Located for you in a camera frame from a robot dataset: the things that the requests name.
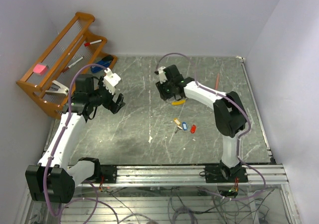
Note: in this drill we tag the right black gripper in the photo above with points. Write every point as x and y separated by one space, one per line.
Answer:
163 95

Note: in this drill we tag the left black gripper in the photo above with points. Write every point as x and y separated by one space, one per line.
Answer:
112 106

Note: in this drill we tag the large keyring yellow handle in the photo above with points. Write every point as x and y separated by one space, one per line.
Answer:
176 102

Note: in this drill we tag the blue tag key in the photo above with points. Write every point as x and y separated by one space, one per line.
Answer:
184 126

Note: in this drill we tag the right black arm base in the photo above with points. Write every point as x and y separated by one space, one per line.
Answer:
218 173

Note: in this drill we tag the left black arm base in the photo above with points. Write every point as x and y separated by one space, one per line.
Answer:
105 174

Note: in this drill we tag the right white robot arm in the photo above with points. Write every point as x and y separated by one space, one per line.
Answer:
229 117

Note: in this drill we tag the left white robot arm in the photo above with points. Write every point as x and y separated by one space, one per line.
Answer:
84 103

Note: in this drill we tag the yellow tag key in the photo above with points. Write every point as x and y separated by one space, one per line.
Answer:
178 123

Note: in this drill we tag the blue stapler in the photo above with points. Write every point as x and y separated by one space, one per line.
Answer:
105 62

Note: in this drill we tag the red tag key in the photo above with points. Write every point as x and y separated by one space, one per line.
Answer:
193 129

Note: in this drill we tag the red pencil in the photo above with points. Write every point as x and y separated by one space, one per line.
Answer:
217 81

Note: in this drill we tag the brown capped white marker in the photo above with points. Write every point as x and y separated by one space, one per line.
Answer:
72 64

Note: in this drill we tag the wooden tiered rack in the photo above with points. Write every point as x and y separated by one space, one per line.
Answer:
66 48

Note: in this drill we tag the red capped white marker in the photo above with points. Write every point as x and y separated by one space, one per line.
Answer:
92 42

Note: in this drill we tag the pink eraser block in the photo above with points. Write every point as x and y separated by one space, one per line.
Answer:
40 69

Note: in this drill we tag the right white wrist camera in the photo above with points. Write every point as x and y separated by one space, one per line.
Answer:
161 73

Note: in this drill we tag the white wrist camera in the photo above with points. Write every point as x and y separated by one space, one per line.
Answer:
111 80
161 73

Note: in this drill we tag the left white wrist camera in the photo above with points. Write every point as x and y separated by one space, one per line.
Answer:
111 80

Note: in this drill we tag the aluminium frame rail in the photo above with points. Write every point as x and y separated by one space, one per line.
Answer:
148 176

